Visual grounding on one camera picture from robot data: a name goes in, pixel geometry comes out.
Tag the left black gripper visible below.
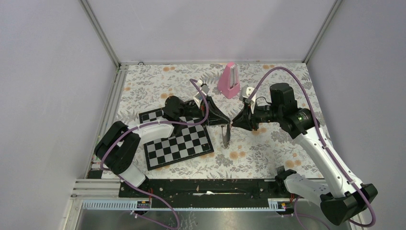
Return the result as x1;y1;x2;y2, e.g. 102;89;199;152
179;95;231;127

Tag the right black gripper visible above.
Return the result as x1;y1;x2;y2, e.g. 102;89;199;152
231;100;282;131

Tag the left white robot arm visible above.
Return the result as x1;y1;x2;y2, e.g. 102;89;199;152
94;96;231;197

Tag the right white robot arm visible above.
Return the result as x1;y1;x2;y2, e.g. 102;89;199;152
232;83;378;225

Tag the black white chessboard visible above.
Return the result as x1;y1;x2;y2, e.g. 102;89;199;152
144;125;214;171

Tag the pink metronome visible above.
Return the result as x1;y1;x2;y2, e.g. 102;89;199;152
217;62;240;99

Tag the floral table mat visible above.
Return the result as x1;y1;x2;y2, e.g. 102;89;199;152
116;63;326;179

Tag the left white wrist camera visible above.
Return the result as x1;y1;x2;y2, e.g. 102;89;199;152
193;80;210;107

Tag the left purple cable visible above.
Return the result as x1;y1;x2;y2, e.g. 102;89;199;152
100;79;210;230

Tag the purple cable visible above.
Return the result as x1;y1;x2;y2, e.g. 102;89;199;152
247;67;377;230
100;79;210;230

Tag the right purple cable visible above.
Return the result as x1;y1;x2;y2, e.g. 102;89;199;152
247;67;377;230

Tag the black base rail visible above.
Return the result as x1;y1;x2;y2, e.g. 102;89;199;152
118;179;298;211

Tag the white slotted cable duct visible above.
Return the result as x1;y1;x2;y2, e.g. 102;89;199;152
82;199;286;212

